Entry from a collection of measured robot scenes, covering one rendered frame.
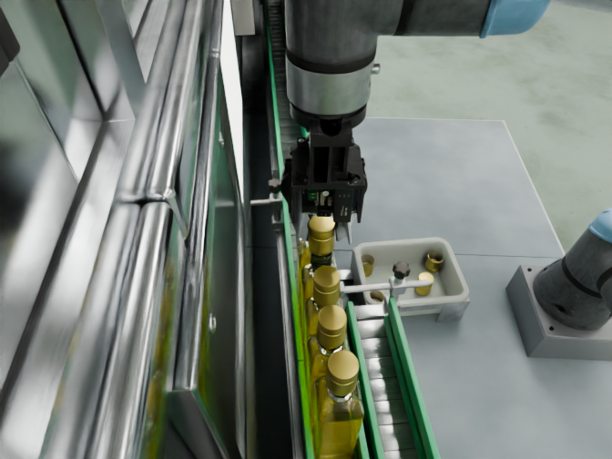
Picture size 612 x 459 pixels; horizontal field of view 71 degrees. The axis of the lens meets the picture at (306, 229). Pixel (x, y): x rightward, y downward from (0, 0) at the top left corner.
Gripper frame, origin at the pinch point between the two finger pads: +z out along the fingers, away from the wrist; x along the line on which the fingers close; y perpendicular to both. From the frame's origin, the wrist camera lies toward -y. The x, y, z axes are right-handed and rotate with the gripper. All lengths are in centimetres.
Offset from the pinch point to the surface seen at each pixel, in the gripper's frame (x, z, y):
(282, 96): -8, 31, -84
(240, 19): -21, 14, -100
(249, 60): -24, 44, -134
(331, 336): 0.8, 4.1, 13.2
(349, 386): 2.4, 4.8, 18.8
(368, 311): 9.9, 30.2, -6.2
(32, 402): -13.0, -24.3, 31.2
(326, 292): 0.4, 3.8, 7.3
